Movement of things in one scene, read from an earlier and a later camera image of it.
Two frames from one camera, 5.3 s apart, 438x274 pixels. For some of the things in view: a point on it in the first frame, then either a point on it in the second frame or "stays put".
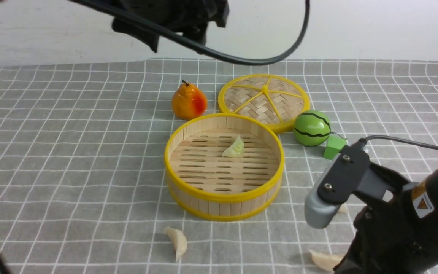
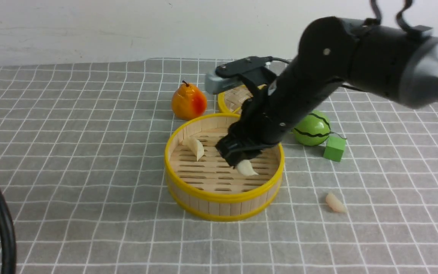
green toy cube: (334, 145) stays put
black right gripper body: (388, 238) -> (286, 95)
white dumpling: (178, 240) -> (196, 146)
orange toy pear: (188, 103) stays put
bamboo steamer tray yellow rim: (207, 185) stays put
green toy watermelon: (311, 128) stays put
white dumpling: (327, 262) -> (245, 168)
